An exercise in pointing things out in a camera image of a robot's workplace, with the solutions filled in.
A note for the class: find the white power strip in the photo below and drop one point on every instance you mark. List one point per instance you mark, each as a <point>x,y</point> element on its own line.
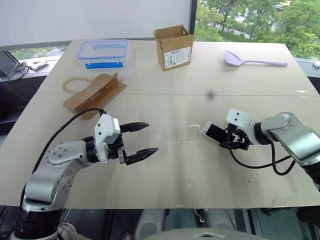
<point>37,65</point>

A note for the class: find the grey rounded shape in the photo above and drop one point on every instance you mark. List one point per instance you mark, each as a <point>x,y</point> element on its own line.
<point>150,222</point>
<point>222,218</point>

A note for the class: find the grey curved robot torso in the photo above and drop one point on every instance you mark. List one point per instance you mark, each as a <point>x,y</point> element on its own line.
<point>200,233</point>

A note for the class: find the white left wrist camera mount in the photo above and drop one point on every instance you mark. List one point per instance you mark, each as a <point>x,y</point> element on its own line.
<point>105,132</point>

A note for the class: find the white smartphone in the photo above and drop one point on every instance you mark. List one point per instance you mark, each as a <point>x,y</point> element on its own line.
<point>213,132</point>

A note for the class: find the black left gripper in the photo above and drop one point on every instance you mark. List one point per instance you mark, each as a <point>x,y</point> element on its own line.
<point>115,150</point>

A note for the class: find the brown paper bag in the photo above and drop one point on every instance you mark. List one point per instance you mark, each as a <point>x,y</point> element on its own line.
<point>97,95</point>

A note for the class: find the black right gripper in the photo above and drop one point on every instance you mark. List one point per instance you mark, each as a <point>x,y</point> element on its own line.
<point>238,140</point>

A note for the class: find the lilac plastic rice spoon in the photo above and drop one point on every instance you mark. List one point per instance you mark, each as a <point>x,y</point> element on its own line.
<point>233,59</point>

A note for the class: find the clear container with blue lid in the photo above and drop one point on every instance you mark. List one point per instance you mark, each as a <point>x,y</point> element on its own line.
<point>103,56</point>

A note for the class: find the clear plastic phone case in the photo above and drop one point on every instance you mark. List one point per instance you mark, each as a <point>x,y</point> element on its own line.
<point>182,133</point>

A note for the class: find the small white object on sill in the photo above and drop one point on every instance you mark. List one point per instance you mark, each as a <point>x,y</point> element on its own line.
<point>316,65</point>

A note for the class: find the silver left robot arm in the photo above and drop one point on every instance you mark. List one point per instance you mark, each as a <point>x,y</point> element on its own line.
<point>53,175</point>

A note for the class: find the open brown cardboard box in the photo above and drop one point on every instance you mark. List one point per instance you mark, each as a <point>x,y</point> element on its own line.
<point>175,50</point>

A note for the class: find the dark window frame post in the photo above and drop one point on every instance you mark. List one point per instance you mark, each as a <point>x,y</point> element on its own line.
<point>192,17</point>

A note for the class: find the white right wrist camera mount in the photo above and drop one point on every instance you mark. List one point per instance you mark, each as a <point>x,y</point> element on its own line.
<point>240,120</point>

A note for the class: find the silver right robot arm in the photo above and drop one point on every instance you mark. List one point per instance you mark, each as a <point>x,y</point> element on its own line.
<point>297,140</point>

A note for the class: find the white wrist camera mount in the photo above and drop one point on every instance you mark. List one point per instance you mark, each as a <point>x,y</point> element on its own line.
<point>240,120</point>
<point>105,132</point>

